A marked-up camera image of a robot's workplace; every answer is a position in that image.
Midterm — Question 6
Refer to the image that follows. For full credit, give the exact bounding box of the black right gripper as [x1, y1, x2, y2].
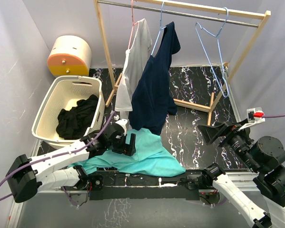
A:
[197, 117, 259, 171]

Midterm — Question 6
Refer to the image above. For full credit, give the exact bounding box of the teal t shirt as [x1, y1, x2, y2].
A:
[69, 128, 186, 177]

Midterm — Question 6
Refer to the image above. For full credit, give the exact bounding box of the light blue wire hanger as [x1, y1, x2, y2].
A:
[195, 6, 229, 98]

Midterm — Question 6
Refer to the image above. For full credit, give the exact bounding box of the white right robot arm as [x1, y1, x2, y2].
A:
[198, 121, 285, 228]

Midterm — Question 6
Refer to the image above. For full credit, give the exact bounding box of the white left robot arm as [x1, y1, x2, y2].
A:
[6, 120, 136, 203]

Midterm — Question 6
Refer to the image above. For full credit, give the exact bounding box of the navy blue t shirt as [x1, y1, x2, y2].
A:
[128, 21, 181, 135]

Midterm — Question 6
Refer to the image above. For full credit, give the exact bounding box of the white t shirt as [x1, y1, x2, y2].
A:
[115, 19, 152, 119]

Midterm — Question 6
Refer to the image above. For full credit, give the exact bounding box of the black garment in basket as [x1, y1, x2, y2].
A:
[56, 95, 98, 140]

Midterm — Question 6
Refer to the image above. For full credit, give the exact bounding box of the cream laundry basket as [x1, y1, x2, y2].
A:
[31, 76, 105, 149]

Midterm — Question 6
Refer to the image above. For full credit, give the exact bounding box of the cream orange drawer cabinet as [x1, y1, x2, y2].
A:
[47, 35, 92, 77]

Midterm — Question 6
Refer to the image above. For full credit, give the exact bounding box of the wooden clothes rack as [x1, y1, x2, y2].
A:
[93, 0, 271, 126]

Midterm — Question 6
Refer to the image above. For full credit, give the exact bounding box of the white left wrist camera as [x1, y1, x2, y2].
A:
[113, 115, 128, 135]

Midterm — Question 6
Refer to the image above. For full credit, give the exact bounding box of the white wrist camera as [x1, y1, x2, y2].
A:
[238, 107, 265, 131]
[113, 115, 128, 135]

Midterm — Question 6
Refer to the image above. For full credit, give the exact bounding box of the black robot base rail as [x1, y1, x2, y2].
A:
[61, 170, 228, 201]

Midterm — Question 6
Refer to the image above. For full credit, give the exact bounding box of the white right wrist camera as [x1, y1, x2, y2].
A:
[238, 107, 265, 131]

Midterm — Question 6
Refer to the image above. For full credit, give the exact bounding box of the aluminium frame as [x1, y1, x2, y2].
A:
[9, 137, 267, 228]

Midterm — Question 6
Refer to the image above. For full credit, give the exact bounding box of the pink wire hanger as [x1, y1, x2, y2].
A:
[128, 0, 137, 49]

